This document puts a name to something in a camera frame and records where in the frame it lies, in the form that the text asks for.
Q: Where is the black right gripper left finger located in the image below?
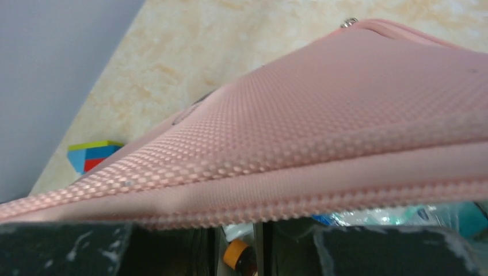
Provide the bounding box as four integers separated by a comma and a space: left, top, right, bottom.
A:
1, 222, 215, 276

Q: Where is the colourful toy block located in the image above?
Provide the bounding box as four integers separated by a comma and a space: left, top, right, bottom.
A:
67, 140, 124, 175

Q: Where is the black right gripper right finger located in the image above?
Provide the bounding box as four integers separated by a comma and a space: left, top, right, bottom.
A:
254, 218, 482, 275

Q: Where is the pink medicine case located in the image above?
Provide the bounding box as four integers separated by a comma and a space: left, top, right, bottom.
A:
1, 20, 487, 229

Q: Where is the teal small box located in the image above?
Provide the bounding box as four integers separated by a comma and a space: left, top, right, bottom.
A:
456, 202, 487, 238

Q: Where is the white sachet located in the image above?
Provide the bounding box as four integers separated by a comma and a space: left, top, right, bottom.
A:
312, 205, 460, 229

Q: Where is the brown bottle orange cap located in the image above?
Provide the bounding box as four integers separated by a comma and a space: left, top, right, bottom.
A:
223, 239, 258, 276

